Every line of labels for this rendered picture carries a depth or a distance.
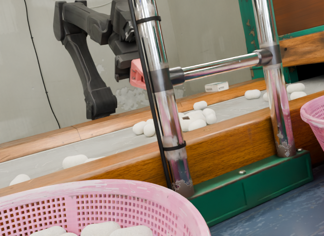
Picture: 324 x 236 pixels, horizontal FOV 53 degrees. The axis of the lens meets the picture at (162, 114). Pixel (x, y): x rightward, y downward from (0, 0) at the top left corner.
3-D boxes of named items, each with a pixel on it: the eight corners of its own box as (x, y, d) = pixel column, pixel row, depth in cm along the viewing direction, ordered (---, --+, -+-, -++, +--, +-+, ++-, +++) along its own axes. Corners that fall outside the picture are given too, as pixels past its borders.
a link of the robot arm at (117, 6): (152, 10, 74) (125, -11, 81) (119, 13, 69) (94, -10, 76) (142, 54, 81) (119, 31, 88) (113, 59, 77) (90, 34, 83)
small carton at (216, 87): (205, 92, 89) (204, 85, 89) (216, 89, 91) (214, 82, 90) (218, 91, 84) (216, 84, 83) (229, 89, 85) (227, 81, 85)
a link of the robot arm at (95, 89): (117, 105, 96) (79, 14, 103) (97, 111, 93) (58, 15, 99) (111, 113, 102) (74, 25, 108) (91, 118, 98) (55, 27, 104)
